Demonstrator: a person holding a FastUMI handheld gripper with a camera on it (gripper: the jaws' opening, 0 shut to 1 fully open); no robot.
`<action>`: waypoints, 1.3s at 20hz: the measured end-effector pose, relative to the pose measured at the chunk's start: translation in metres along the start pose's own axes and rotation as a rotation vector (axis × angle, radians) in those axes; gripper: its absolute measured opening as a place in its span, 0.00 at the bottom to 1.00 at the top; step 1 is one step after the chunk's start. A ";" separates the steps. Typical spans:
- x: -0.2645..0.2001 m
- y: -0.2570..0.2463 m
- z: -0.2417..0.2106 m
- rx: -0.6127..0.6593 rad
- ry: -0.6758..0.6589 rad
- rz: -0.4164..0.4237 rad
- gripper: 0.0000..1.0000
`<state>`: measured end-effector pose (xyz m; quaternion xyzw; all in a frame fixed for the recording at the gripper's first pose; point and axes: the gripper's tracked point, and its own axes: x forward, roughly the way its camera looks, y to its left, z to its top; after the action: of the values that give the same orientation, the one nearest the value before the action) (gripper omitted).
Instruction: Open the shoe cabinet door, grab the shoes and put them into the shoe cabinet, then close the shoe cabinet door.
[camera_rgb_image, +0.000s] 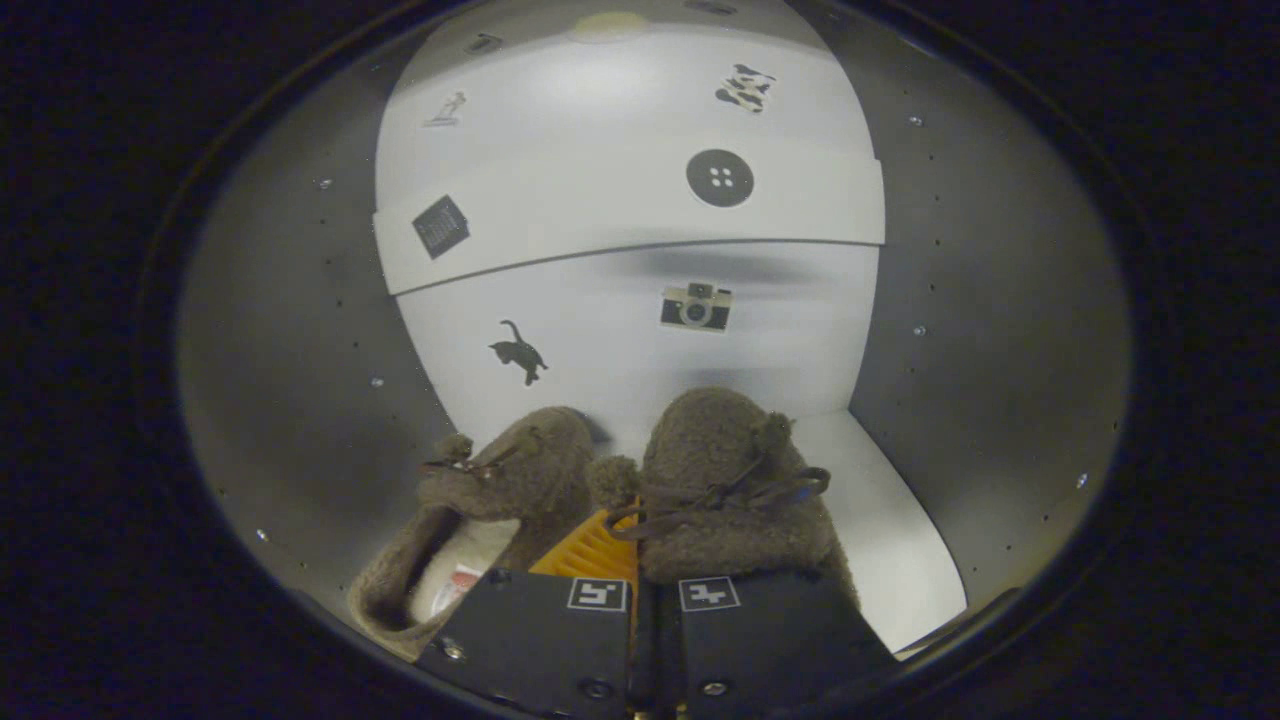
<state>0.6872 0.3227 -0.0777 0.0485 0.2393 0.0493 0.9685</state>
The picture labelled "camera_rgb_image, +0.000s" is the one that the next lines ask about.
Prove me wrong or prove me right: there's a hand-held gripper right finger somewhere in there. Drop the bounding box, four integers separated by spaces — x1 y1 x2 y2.
640 568 899 720

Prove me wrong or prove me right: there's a grey shoe cabinet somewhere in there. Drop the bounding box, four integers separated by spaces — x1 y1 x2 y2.
180 0 1131 661

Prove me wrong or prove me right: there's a brown fluffy shoe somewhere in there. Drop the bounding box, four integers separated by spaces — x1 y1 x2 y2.
590 387 861 611
347 405 601 663

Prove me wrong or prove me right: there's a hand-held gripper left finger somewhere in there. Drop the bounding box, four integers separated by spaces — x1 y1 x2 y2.
415 503 641 720

